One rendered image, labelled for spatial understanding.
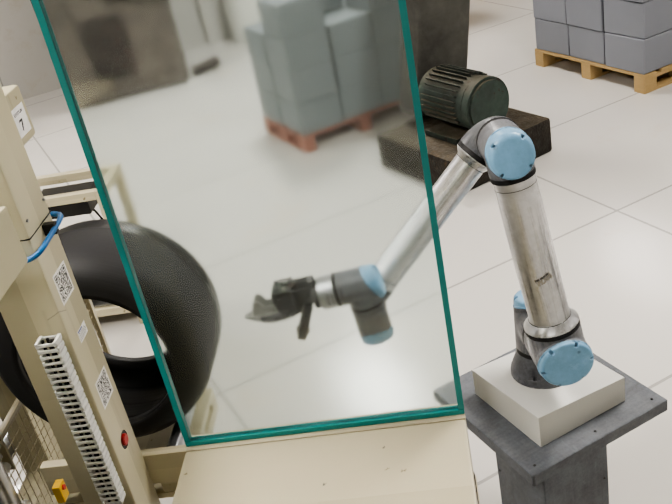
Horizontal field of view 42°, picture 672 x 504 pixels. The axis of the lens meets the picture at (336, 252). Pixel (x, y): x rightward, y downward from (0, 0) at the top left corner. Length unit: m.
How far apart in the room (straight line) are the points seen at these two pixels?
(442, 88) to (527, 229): 3.34
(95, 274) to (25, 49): 7.72
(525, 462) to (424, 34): 3.71
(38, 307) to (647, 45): 5.27
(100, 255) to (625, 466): 2.08
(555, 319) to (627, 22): 4.44
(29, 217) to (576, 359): 1.42
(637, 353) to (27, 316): 2.69
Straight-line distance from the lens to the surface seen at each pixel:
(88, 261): 2.18
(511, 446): 2.61
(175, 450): 2.30
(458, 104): 5.39
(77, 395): 2.02
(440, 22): 5.84
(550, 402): 2.59
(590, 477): 2.92
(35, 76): 9.86
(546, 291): 2.32
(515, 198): 2.19
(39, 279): 1.92
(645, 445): 3.50
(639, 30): 6.55
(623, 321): 4.13
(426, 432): 1.66
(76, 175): 4.81
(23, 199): 1.88
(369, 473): 1.60
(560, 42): 7.20
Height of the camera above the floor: 2.36
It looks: 28 degrees down
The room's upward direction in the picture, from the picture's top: 12 degrees counter-clockwise
